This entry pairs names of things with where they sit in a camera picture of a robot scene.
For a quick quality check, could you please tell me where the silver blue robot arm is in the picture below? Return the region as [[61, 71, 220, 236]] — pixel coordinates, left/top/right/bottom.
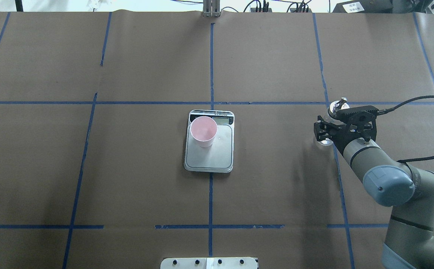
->
[[314, 116, 434, 269]]

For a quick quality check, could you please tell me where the silver kitchen scale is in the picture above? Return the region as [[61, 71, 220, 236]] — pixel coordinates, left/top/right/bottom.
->
[[183, 109, 235, 173]]

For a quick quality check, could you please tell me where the aluminium frame post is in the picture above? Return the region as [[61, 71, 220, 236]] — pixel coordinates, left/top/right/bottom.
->
[[202, 0, 221, 18]]

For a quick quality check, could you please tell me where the clear glass sauce bottle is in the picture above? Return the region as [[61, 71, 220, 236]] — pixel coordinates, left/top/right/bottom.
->
[[318, 97, 350, 146]]

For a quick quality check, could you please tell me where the black camera cable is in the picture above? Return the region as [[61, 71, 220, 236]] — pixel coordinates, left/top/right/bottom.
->
[[376, 95, 434, 163]]

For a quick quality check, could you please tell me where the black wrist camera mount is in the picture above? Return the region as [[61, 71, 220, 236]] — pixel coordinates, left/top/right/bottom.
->
[[336, 105, 379, 142]]

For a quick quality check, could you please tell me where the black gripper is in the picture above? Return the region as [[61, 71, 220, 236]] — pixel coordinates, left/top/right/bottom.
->
[[314, 115, 370, 152]]

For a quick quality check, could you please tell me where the black box with label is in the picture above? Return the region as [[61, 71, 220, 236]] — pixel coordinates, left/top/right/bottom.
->
[[331, 0, 393, 13]]

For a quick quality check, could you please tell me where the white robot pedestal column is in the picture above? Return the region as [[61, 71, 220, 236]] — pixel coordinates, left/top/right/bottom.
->
[[160, 257, 259, 269]]

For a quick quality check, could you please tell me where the pink plastic cup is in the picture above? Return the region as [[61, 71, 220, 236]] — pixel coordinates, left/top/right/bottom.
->
[[190, 116, 218, 148]]

